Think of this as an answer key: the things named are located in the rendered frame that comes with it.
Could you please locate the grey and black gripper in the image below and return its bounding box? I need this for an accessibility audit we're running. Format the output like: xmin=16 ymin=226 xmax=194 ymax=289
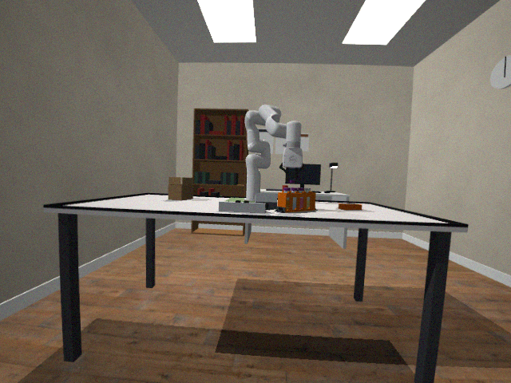
xmin=279 ymin=147 xmax=305 ymax=182

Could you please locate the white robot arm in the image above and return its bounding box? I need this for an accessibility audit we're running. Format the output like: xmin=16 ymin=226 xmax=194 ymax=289
xmin=244 ymin=105 xmax=301 ymax=201

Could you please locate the small brown cardboard box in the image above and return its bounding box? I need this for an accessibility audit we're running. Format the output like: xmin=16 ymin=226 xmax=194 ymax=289
xmin=168 ymin=177 xmax=193 ymax=200

